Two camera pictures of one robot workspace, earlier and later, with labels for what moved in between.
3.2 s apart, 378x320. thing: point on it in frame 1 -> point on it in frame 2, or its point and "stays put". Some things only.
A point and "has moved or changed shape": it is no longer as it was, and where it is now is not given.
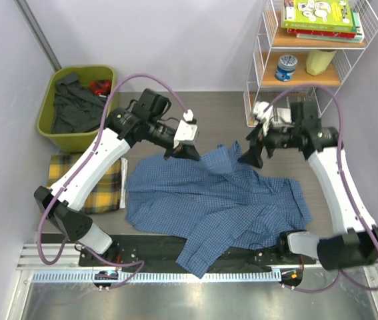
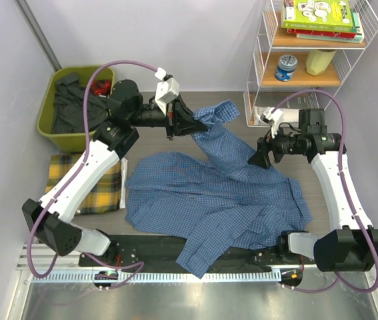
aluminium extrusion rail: x=51 y=257 stays put
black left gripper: x=183 y=151 -> x=180 y=120
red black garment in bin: x=101 y=88 stays put
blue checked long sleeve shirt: x=217 y=205 has moved or changed shape
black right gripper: x=258 y=141 -> x=265 y=144
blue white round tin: x=286 y=67 stays put
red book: x=323 y=33 stays put
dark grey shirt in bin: x=76 y=108 stays put
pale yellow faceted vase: x=317 y=61 stays put
